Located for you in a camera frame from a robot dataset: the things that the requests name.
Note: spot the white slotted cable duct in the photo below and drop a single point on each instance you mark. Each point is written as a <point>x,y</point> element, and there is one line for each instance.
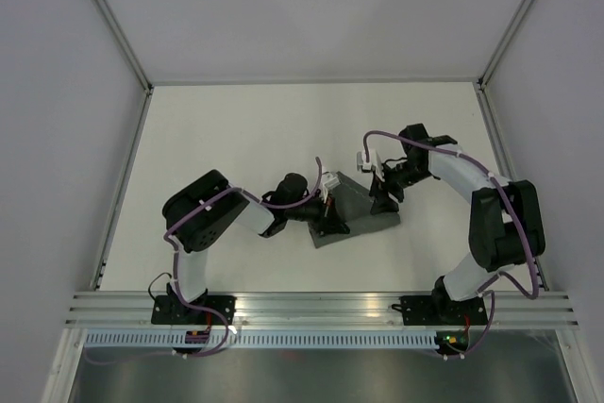
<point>271,339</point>

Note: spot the left aluminium frame post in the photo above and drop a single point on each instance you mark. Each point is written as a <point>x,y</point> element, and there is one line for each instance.
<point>117,33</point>

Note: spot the right aluminium frame post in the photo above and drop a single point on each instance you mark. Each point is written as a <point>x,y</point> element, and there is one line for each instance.
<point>519,16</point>

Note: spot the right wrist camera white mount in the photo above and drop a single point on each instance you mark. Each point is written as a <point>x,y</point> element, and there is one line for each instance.
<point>369,162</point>

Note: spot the grey cloth napkin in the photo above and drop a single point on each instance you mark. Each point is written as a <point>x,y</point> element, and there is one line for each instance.
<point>354,204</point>

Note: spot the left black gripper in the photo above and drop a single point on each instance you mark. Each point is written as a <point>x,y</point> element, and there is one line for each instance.
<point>328,222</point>

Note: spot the aluminium frame post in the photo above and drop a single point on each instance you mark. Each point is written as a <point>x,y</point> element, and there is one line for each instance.
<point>519,16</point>
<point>117,33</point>

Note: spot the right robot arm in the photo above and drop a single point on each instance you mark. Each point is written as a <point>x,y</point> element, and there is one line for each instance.
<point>505,234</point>

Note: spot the back aluminium frame bar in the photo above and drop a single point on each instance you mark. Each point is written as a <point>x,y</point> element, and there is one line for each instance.
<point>319,80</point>

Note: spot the aluminium mounting rail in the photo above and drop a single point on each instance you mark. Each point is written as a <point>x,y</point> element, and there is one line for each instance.
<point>330,311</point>

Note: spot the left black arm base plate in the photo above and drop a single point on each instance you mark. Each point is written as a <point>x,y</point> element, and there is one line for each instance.
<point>169,311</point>

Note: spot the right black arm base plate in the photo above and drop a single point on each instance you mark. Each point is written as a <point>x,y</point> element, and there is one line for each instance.
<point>423,310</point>

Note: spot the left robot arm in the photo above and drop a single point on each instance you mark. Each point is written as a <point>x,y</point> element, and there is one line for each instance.
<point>199,214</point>

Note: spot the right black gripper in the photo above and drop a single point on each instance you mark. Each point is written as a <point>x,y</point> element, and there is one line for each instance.
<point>382,203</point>

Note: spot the left aluminium table edge rail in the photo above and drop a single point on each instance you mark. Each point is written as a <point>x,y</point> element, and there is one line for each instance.
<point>120,190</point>

